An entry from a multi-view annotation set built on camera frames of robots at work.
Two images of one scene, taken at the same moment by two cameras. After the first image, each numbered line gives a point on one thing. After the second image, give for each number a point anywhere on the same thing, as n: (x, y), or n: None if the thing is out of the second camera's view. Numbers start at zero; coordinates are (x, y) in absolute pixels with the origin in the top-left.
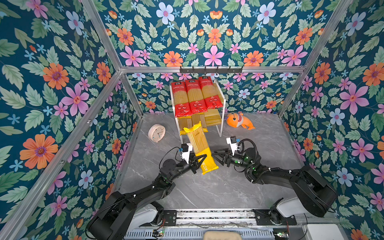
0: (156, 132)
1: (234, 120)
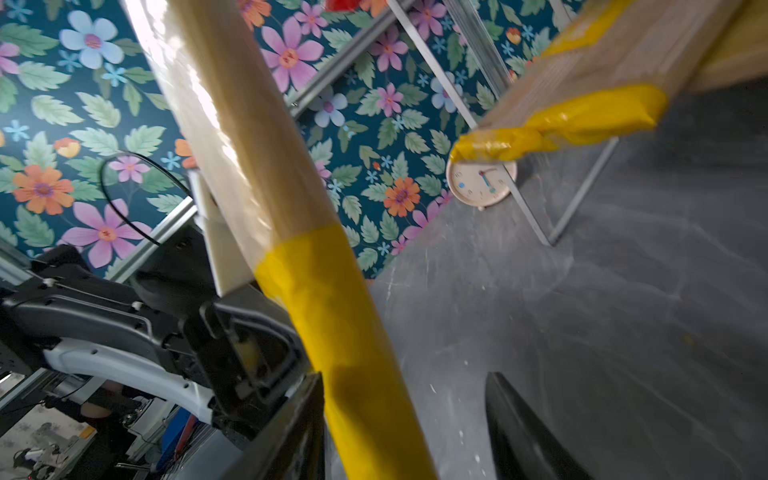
0: (480, 183)
1: None
